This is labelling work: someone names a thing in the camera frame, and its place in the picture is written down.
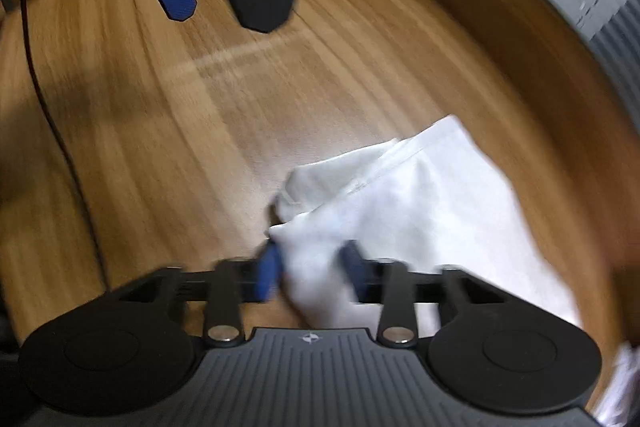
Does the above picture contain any black cable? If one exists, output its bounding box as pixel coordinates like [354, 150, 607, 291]
[0, 0, 110, 290]

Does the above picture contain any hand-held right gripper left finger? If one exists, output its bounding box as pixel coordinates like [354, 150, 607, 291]
[117, 242, 286, 348]

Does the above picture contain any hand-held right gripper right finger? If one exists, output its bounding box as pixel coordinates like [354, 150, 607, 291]
[337, 239, 493, 348]

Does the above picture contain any white hemmed garment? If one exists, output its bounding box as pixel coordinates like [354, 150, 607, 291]
[267, 114, 583, 339]

